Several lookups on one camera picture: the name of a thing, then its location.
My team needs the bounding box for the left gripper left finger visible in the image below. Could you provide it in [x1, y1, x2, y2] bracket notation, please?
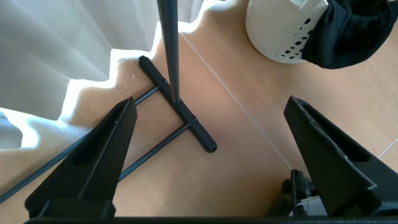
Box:
[24, 96, 138, 218]

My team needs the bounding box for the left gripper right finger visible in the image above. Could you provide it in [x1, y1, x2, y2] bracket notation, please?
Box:
[284, 95, 398, 217]

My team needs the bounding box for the black garment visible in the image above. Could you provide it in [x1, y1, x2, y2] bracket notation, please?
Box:
[300, 0, 398, 70]

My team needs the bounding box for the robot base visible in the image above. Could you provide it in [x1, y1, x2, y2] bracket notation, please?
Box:
[266, 169, 328, 218]

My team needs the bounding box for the white laundry basket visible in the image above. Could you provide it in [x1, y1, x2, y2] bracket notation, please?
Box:
[244, 0, 331, 65]

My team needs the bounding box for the black clothes rack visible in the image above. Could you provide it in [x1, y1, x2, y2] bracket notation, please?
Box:
[0, 0, 218, 205]

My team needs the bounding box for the beige curtain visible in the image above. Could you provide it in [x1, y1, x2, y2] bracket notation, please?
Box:
[0, 0, 206, 151]

